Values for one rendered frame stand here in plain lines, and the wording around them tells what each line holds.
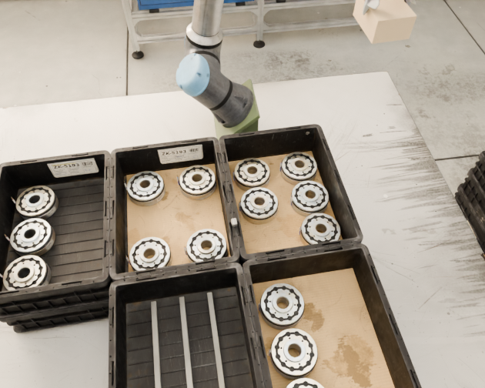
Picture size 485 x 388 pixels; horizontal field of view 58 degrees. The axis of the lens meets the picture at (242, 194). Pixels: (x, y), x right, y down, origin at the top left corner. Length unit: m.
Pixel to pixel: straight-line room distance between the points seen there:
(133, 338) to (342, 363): 0.47
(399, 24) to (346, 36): 1.91
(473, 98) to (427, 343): 2.07
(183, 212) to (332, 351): 0.53
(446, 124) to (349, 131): 1.30
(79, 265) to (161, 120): 0.67
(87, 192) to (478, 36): 3.00
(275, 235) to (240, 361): 0.33
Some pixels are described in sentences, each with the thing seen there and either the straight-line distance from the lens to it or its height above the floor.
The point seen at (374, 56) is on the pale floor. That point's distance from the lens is 3.20.
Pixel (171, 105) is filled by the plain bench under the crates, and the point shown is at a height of 0.70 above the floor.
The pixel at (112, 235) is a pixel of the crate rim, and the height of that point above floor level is 0.93.
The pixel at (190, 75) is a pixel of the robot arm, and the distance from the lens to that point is 1.35.
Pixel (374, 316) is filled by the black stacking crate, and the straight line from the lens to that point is 1.08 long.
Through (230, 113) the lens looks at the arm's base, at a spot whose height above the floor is 0.85.
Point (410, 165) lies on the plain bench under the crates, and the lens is 1.58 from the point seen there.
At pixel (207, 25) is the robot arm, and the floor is 1.08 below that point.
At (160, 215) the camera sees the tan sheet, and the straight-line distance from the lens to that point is 1.22.
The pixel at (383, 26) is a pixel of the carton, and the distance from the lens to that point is 1.42.
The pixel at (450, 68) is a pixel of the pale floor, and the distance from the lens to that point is 3.27.
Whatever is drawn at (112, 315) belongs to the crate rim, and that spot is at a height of 0.92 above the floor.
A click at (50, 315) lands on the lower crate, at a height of 0.80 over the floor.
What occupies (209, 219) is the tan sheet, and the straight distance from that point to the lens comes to 1.19.
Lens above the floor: 1.83
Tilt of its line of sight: 54 degrees down
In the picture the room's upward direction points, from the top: straight up
